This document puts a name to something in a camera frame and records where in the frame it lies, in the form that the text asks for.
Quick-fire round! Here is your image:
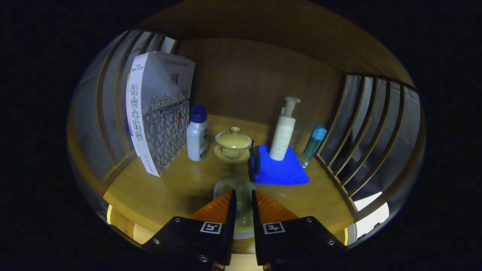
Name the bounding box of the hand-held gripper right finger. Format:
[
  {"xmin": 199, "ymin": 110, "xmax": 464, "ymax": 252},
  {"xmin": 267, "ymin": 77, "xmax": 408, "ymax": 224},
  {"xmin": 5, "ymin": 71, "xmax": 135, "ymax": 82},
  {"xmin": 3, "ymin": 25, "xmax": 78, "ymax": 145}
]
[{"xmin": 252, "ymin": 189, "xmax": 349, "ymax": 271}]

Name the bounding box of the white pump bottle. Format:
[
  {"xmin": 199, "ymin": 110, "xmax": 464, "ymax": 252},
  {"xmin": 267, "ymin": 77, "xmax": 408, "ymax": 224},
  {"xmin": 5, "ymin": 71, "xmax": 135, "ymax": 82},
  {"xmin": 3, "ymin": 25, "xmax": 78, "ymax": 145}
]
[{"xmin": 268, "ymin": 97, "xmax": 301, "ymax": 161}]

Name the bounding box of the small black object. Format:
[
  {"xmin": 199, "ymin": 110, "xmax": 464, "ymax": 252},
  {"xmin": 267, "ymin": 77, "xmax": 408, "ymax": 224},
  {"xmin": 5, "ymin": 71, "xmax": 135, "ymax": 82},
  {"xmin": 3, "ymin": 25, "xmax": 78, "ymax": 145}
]
[{"xmin": 247, "ymin": 141, "xmax": 261, "ymax": 184}]

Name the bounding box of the blue folded cloth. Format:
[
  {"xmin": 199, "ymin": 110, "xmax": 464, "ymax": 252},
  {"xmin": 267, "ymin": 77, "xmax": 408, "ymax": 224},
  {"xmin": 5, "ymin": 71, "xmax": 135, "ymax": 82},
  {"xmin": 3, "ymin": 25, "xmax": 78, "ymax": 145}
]
[{"xmin": 253, "ymin": 145, "xmax": 310, "ymax": 186}]

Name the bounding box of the wooden countertop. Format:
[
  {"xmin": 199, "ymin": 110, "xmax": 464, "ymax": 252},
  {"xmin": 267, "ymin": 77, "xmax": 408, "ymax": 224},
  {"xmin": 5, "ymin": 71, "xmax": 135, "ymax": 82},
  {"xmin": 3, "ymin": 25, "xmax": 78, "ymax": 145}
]
[{"xmin": 102, "ymin": 115, "xmax": 356, "ymax": 254}]

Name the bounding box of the teal slim bottle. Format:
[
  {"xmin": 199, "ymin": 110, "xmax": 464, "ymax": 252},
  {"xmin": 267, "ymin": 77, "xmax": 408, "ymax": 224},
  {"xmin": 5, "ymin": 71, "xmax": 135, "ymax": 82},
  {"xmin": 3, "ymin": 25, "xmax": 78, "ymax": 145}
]
[{"xmin": 300, "ymin": 125, "xmax": 328, "ymax": 168}]

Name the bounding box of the small white bottle blue cap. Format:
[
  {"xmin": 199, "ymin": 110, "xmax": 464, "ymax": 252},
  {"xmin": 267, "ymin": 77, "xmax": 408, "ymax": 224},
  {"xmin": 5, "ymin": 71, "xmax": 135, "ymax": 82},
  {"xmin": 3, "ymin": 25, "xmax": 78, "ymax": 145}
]
[{"xmin": 186, "ymin": 104, "xmax": 209, "ymax": 162}]

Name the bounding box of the wooden cabinet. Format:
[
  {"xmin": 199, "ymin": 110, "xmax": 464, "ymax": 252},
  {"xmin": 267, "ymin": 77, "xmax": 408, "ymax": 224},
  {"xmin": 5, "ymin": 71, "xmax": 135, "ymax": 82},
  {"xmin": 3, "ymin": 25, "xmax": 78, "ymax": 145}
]
[{"xmin": 67, "ymin": 0, "xmax": 428, "ymax": 264}]

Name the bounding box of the yellow lidded teacup with saucer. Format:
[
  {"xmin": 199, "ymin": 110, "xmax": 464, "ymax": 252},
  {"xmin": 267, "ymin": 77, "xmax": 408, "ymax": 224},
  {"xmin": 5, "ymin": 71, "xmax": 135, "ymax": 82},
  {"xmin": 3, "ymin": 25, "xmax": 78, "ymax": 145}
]
[{"xmin": 214, "ymin": 126, "xmax": 253, "ymax": 164}]

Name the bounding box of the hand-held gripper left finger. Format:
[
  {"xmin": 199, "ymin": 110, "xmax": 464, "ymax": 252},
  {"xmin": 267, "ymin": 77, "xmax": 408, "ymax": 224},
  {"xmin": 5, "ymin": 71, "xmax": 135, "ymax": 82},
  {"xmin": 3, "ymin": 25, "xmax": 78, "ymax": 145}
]
[{"xmin": 141, "ymin": 189, "xmax": 238, "ymax": 271}]

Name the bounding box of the white book with grey pattern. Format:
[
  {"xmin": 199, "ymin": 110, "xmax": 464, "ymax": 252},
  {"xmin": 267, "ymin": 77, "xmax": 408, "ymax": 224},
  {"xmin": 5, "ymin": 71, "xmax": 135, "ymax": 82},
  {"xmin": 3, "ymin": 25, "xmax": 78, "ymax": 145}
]
[{"xmin": 125, "ymin": 51, "xmax": 196, "ymax": 177}]

